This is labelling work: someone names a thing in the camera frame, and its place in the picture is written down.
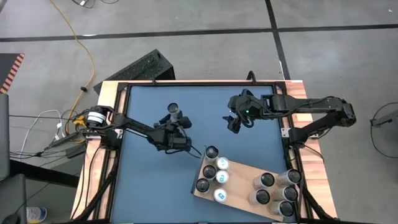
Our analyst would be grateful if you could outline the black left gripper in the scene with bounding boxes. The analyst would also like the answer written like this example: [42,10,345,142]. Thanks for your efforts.
[154,114,193,152]

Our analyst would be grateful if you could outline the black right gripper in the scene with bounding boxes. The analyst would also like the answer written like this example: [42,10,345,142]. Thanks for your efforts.
[222,89,265,134]

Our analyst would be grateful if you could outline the white peach-print beverage can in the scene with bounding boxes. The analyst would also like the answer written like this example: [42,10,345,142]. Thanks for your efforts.
[167,102,182,123]

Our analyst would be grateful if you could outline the silver slim beverage can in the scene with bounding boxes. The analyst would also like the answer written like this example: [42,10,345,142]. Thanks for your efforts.
[195,178,211,195]
[276,169,302,187]
[272,185,299,202]
[204,145,220,163]
[248,189,271,206]

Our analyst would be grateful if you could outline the blue Red Bull can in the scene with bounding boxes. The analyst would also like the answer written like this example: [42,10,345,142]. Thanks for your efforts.
[215,156,231,171]

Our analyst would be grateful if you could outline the silver can with blue palm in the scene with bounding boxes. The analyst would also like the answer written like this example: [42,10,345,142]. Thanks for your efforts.
[201,164,218,183]

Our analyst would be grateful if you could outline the silver can with blue tab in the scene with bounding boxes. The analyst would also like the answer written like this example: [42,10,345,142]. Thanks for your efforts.
[215,169,230,185]

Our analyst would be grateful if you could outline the white can with red band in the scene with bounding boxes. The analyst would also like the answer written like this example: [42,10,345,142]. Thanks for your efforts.
[251,172,276,190]

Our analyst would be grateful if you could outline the silver-blue can with blue tab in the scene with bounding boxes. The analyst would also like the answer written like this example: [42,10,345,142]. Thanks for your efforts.
[213,187,228,203]

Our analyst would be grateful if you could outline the white can with yellow patch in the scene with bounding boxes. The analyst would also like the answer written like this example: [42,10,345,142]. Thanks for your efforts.
[269,200,295,218]

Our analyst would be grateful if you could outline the wooden board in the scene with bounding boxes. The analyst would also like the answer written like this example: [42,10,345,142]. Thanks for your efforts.
[190,146,289,222]

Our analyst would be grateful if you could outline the blue table mat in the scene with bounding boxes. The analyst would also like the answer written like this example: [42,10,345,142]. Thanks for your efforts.
[111,85,295,223]

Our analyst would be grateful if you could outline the black power brick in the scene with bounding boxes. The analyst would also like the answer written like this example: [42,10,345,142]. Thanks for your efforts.
[64,144,87,159]

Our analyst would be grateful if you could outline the black power strip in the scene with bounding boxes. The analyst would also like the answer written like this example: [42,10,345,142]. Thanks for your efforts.
[44,133,78,151]

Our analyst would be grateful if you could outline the black floor beam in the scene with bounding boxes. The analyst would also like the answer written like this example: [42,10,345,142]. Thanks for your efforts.
[9,159,81,189]

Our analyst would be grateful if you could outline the white plastic container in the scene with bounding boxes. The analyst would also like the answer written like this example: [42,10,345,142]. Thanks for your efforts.
[26,207,48,223]

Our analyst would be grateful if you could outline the grey panel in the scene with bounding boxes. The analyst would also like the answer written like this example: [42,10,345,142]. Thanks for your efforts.
[0,93,11,182]

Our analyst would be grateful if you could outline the black mat with striped edge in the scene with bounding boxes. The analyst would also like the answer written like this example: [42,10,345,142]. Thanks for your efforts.
[0,52,25,95]

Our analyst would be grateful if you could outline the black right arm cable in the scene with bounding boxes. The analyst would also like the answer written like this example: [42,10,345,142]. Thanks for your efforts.
[241,113,255,129]

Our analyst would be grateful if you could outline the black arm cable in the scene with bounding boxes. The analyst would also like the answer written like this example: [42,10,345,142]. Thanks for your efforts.
[164,136,203,159]
[241,113,255,129]

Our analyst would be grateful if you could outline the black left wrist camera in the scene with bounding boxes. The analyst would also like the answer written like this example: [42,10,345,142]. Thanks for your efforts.
[169,137,193,153]

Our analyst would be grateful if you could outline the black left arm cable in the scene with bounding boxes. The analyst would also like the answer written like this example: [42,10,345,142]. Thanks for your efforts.
[164,136,203,159]

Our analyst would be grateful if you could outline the black metal table frame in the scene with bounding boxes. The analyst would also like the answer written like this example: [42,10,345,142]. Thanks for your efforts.
[70,80,340,224]

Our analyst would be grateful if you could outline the silver metal bracket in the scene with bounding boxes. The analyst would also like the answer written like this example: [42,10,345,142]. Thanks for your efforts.
[280,126,295,138]

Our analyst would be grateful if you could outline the yellow cable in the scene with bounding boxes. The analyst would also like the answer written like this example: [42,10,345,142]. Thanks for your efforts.
[49,0,96,144]

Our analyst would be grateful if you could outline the white cable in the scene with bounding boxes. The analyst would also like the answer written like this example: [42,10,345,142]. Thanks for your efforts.
[18,108,63,156]

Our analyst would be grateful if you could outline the black cables with white plug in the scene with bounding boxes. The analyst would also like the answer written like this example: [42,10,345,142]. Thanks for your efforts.
[70,0,123,9]

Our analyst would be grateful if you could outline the round wire floor stand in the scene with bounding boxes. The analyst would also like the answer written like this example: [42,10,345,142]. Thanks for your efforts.
[369,101,398,159]

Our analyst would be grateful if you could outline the black cable bundle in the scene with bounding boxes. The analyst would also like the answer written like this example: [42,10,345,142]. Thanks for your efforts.
[9,149,88,160]

